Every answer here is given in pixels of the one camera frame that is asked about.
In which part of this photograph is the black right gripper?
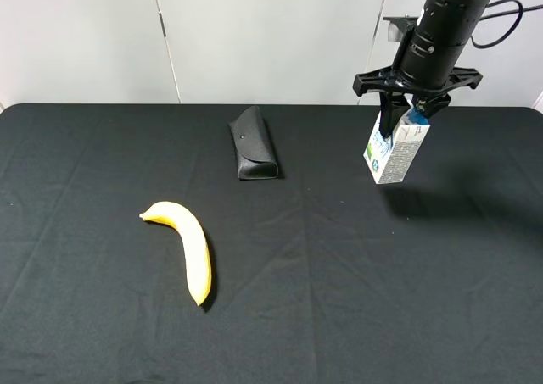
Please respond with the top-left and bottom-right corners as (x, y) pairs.
(353, 66), (483, 138)

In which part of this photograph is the white blue milk carton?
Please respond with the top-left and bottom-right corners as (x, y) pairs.
(364, 108), (430, 184)

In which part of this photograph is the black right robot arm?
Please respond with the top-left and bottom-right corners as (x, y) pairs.
(353, 0), (490, 138)

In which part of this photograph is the black glasses case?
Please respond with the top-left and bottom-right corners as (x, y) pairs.
(229, 106), (279, 181)

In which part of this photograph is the black tablecloth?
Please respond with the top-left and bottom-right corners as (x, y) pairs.
(1, 104), (542, 383)

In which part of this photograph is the yellow banana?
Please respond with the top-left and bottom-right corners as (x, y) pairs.
(138, 201), (212, 306)

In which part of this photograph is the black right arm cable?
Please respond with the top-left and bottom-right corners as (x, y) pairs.
(470, 0), (543, 49)

